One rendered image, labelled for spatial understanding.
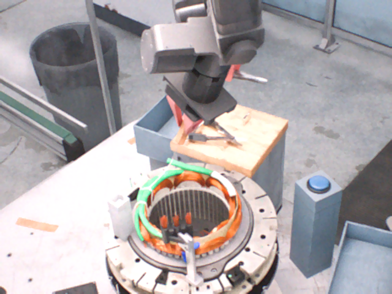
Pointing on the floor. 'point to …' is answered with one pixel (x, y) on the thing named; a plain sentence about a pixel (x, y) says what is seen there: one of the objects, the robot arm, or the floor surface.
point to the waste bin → (86, 105)
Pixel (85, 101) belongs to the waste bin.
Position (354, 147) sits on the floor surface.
